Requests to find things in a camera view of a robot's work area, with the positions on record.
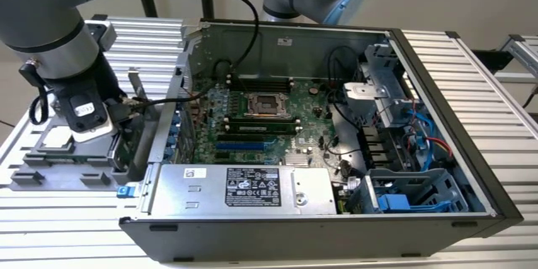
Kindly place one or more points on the green graphics card black fan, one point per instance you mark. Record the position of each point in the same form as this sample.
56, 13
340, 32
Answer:
133, 143

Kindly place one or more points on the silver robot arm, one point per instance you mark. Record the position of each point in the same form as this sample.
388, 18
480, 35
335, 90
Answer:
42, 14

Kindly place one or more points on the black table end cap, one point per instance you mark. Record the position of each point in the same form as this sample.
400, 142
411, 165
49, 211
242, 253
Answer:
453, 34
100, 17

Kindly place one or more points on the blue card retention clip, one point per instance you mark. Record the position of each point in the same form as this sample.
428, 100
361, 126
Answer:
170, 153
172, 140
174, 120

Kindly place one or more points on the silver CPU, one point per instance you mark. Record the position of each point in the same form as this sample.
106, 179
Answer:
56, 138

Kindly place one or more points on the black round speaker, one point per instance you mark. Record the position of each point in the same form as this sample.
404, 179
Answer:
224, 67

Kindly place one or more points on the grey plastic parts rack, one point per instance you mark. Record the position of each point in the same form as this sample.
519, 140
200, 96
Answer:
60, 168

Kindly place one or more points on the blue case latch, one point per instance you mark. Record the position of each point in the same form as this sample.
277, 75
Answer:
125, 191

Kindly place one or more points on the short black expansion slot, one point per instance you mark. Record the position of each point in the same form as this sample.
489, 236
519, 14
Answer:
224, 155

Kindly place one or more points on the long black expansion slot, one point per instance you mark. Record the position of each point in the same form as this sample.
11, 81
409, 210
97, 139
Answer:
242, 138

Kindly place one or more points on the blue expansion slot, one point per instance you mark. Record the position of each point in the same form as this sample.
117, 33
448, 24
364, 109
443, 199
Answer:
242, 146

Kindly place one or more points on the CPU socket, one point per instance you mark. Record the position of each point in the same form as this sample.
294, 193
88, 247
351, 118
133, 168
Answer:
268, 104

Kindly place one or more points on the RAM stick with white label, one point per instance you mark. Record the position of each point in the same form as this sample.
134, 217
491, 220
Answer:
261, 128

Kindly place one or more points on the white barcode sticker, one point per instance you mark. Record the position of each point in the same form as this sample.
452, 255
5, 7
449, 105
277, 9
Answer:
285, 41

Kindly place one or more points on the silver power supply unit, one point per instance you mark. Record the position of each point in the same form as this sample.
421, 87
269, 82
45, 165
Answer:
210, 193

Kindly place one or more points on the silver coin battery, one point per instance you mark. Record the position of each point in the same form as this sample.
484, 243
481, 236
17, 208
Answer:
315, 89

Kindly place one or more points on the green motherboard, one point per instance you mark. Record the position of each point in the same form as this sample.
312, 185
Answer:
312, 117

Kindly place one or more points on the silver finned chipset heatsink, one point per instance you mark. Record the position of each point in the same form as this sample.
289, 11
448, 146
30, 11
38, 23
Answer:
299, 159

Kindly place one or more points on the silver metal drive cage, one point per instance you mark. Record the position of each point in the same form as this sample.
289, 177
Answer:
379, 73

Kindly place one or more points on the open black PC case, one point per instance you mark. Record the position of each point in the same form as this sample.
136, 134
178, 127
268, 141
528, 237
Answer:
294, 237

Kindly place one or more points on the blue plastic drive carrier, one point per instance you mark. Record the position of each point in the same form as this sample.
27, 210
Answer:
393, 203

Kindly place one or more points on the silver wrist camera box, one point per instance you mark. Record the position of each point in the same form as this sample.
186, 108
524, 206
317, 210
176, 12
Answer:
104, 36

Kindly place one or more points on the black frame bracket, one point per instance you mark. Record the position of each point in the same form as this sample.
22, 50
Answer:
489, 59

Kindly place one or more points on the aluminium side frame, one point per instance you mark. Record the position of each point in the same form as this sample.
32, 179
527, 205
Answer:
521, 48

